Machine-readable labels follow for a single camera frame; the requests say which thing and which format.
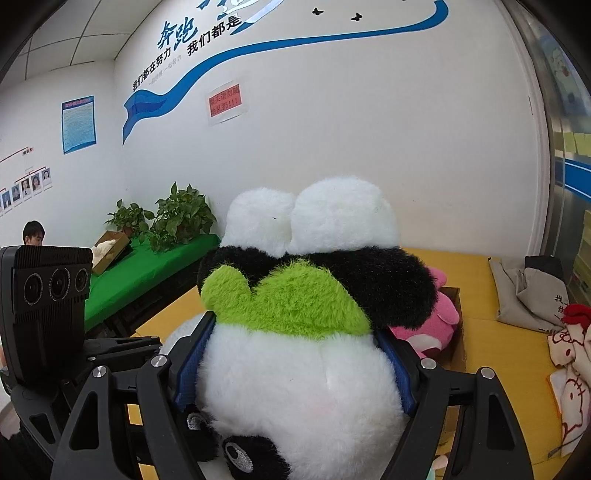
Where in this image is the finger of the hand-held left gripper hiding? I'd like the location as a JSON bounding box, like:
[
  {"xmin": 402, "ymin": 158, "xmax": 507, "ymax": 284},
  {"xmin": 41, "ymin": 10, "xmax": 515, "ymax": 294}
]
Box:
[{"xmin": 85, "ymin": 336, "xmax": 163, "ymax": 370}]

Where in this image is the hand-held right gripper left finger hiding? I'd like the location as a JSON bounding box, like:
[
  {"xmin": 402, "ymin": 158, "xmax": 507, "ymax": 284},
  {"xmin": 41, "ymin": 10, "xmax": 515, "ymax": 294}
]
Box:
[{"xmin": 51, "ymin": 314, "xmax": 217, "ymax": 480}]

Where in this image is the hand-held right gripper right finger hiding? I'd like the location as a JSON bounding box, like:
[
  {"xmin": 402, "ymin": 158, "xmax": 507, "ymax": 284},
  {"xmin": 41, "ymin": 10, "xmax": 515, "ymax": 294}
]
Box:
[{"xmin": 376, "ymin": 330, "xmax": 539, "ymax": 480}]

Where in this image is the brown cardboard box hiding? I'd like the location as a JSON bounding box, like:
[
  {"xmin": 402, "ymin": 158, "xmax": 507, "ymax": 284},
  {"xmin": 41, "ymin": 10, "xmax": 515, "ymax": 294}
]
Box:
[{"xmin": 434, "ymin": 286, "xmax": 468, "ymax": 462}]

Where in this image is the white panda plush toy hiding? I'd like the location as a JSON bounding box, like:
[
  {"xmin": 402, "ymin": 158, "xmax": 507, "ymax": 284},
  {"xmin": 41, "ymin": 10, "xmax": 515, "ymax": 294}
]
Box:
[{"xmin": 161, "ymin": 175, "xmax": 439, "ymax": 480}]

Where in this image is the pink strawberry plush toy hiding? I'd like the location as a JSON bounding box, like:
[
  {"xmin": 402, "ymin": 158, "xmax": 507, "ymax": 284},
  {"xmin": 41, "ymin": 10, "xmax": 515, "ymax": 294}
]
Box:
[{"xmin": 388, "ymin": 265, "xmax": 462, "ymax": 358}]

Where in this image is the green covered bench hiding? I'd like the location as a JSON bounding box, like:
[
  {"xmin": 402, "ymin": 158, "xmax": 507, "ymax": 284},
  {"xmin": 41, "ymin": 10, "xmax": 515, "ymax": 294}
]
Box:
[{"xmin": 83, "ymin": 233, "xmax": 222, "ymax": 333}]

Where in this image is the seated person head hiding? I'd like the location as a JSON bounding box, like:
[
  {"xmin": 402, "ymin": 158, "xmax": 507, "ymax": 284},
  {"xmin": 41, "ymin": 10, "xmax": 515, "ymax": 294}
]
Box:
[{"xmin": 22, "ymin": 220, "xmax": 46, "ymax": 247}]

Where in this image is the small open cardboard box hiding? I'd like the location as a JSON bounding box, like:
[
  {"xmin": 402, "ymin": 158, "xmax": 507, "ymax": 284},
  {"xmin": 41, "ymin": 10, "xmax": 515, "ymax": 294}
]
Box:
[{"xmin": 92, "ymin": 231, "xmax": 133, "ymax": 277}]

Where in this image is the cream plush toy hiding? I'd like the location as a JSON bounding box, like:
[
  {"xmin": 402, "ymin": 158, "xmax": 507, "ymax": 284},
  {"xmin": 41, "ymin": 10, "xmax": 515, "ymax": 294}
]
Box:
[{"xmin": 92, "ymin": 239, "xmax": 119, "ymax": 267}]

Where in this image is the small potted green plant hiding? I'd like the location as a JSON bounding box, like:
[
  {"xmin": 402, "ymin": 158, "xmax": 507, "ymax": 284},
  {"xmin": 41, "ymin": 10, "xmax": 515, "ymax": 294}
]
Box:
[{"xmin": 105, "ymin": 199, "xmax": 155, "ymax": 238}]

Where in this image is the grey tote bag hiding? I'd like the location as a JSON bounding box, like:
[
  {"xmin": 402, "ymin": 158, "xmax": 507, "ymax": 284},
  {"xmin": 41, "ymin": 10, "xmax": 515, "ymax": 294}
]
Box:
[{"xmin": 489, "ymin": 255, "xmax": 578, "ymax": 333}]

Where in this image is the large potted green plant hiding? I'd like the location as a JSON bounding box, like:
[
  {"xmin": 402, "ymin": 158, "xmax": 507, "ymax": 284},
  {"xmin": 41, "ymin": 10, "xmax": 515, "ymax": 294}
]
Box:
[{"xmin": 148, "ymin": 182, "xmax": 218, "ymax": 254}]

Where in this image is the cartoon printed cloth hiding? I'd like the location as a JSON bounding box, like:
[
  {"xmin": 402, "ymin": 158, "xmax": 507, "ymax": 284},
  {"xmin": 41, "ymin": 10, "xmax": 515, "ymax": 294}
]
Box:
[{"xmin": 547, "ymin": 318, "xmax": 591, "ymax": 457}]

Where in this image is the red fluffy cloth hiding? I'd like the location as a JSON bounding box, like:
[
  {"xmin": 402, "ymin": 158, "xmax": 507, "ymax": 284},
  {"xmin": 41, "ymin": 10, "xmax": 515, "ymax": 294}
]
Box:
[{"xmin": 561, "ymin": 304, "xmax": 591, "ymax": 328}]

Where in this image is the red paper notice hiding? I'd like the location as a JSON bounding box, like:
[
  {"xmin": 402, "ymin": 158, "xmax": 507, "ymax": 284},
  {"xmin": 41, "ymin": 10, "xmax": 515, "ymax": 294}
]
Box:
[{"xmin": 204, "ymin": 82, "xmax": 249, "ymax": 126}]

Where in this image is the blue door sign band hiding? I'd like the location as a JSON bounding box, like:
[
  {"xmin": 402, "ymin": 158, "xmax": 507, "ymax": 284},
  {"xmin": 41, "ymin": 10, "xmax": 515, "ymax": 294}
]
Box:
[{"xmin": 554, "ymin": 157, "xmax": 591, "ymax": 200}]

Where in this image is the cartoon sheep door poster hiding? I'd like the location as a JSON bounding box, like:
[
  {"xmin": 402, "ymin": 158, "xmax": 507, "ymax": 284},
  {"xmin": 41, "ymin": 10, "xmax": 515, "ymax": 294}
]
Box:
[{"xmin": 547, "ymin": 39, "xmax": 588, "ymax": 116}]

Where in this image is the photo chart wall display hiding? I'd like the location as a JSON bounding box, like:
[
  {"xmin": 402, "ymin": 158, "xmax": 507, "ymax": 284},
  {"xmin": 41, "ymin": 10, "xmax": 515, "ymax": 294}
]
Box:
[{"xmin": 0, "ymin": 147, "xmax": 54, "ymax": 217}]

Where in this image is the blue framed wall poster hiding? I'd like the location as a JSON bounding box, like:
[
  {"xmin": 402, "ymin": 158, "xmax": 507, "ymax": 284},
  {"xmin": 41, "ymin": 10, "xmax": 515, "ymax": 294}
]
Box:
[{"xmin": 61, "ymin": 96, "xmax": 99, "ymax": 155}]

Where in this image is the blue ribbon wall decal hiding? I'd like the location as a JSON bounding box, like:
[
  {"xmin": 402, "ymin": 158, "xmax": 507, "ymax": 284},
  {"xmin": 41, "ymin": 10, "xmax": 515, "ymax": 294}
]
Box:
[{"xmin": 122, "ymin": 0, "xmax": 451, "ymax": 146}]

